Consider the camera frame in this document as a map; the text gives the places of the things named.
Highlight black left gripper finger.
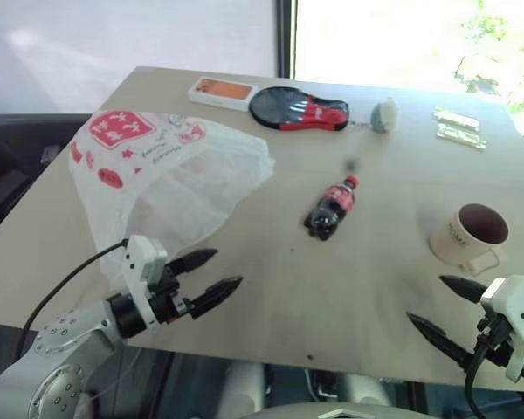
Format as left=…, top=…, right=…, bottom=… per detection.
left=168, top=248, right=220, bottom=276
left=187, top=275, right=245, bottom=318

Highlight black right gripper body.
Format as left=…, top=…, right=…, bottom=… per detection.
left=465, top=316, right=519, bottom=372

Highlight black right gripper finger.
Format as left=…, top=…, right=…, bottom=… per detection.
left=438, top=274, right=490, bottom=306
left=405, top=311, right=475, bottom=373

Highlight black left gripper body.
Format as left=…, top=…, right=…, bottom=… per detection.
left=148, top=259, right=207, bottom=326

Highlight cream mug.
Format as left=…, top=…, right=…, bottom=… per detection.
left=428, top=203, right=510, bottom=277

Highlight white red-printed plastic bag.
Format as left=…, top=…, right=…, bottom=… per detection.
left=68, top=110, right=276, bottom=292

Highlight grey rounded shape under table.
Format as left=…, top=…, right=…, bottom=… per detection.
left=335, top=373, right=394, bottom=407
left=220, top=361, right=267, bottom=416

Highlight pale grey robot torso panel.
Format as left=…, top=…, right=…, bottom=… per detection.
left=261, top=401, right=420, bottom=419

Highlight small cola bottle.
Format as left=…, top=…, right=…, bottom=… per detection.
left=304, top=175, right=360, bottom=242

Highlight clear flat packet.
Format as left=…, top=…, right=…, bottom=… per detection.
left=431, top=106, right=481, bottom=130
left=435, top=123, right=489, bottom=149

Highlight white orange phone box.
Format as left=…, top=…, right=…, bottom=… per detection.
left=187, top=76, right=259, bottom=113

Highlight black red paddle case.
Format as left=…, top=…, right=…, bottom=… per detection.
left=248, top=86, right=350, bottom=132

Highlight dark sofa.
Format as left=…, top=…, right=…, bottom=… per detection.
left=0, top=112, right=93, bottom=245

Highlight green plants outside window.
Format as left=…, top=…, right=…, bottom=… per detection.
left=453, top=0, right=524, bottom=114

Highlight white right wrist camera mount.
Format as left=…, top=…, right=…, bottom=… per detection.
left=479, top=274, right=524, bottom=381

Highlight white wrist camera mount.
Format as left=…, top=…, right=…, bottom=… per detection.
left=479, top=274, right=524, bottom=381
left=121, top=234, right=169, bottom=328

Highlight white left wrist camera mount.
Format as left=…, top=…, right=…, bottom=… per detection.
left=121, top=234, right=169, bottom=328

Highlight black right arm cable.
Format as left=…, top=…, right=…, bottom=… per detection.
left=464, top=335, right=493, bottom=419

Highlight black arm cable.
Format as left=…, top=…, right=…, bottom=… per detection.
left=464, top=335, right=493, bottom=419
left=22, top=237, right=130, bottom=337

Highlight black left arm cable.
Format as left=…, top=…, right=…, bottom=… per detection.
left=22, top=237, right=130, bottom=337

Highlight grey round pouch with keychain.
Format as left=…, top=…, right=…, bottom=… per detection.
left=348, top=98, right=399, bottom=134

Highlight dark window frame post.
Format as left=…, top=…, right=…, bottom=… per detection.
left=272, top=0, right=299, bottom=80

